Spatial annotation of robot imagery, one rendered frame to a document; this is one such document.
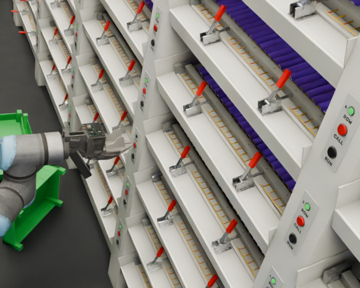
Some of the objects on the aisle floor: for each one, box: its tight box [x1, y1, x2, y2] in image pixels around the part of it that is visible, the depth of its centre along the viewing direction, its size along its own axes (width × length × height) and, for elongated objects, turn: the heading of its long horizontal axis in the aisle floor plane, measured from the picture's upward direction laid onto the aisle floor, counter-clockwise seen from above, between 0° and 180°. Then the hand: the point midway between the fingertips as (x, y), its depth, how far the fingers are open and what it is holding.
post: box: [108, 0, 190, 288], centre depth 155 cm, size 20×9×176 cm, turn 99°
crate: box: [2, 164, 66, 251], centre depth 213 cm, size 8×30×20 cm, turn 144°
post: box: [252, 5, 360, 288], centre depth 106 cm, size 20×9×176 cm, turn 99°
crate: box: [22, 113, 32, 134], centre depth 251 cm, size 30×20×8 cm
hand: (128, 146), depth 163 cm, fingers closed
